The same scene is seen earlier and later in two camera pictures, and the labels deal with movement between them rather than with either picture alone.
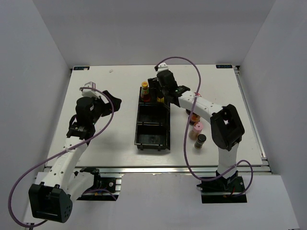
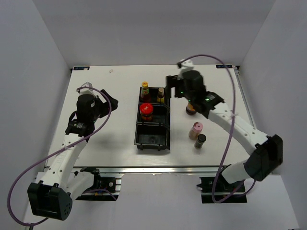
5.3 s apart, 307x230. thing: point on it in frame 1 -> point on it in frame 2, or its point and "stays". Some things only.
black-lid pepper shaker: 201,138 stays
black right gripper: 153,84 -> 173,81
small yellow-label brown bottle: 160,99 stays
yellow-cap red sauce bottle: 145,95 stays
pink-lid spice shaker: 197,128 stays
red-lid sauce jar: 195,119 -> 146,110
